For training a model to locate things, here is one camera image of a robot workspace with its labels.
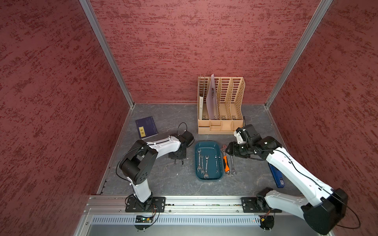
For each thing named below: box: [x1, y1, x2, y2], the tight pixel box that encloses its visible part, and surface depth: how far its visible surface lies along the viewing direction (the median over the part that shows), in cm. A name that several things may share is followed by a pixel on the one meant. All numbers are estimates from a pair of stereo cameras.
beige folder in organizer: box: [198, 95, 204, 120], surface depth 91 cm
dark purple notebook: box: [135, 116, 159, 140], surface depth 108 cm
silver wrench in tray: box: [196, 148, 202, 173], surface depth 91 cm
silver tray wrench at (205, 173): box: [203, 155, 210, 180], surface depth 88 cm
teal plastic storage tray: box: [194, 141, 223, 181], surface depth 90 cm
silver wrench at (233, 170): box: [230, 155, 237, 177], surface depth 89 cm
